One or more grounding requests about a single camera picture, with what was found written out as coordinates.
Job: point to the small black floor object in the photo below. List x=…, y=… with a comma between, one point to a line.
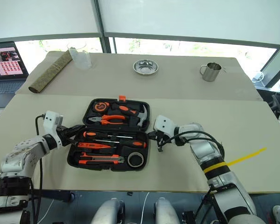
x=130, y=193

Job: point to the black orange utility knife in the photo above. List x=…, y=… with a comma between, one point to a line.
x=100, y=161

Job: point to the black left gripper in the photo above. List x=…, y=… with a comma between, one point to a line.
x=63, y=135

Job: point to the black plastic tool case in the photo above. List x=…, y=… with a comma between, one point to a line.
x=109, y=112

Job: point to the black block on floor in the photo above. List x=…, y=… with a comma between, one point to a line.
x=189, y=218

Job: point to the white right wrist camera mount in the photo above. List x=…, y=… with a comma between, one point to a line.
x=163, y=123

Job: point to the clear plastic container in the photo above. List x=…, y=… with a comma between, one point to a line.
x=81, y=58

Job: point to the orange tester pen screwdriver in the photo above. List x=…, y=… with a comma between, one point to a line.
x=88, y=145

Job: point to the orange black tape measure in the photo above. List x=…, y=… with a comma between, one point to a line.
x=100, y=106

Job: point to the stainless steel mug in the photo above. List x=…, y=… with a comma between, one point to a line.
x=211, y=72

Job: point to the dark laptop computer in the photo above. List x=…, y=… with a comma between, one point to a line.
x=4, y=63

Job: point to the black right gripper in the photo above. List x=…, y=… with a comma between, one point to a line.
x=160, y=136

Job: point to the rolled brown mat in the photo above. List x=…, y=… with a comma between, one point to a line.
x=50, y=72

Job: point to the stainless steel bowl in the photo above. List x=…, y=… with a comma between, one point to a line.
x=145, y=67

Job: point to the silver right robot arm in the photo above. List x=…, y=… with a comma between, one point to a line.
x=210, y=151

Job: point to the dark window frame post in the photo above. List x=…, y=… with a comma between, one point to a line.
x=99, y=23

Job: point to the silver rounded robot leg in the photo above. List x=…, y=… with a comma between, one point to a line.
x=109, y=211
x=165, y=211

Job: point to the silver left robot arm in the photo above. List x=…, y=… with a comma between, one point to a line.
x=25, y=154

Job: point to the black electrical tape roll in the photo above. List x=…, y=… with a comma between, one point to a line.
x=135, y=159

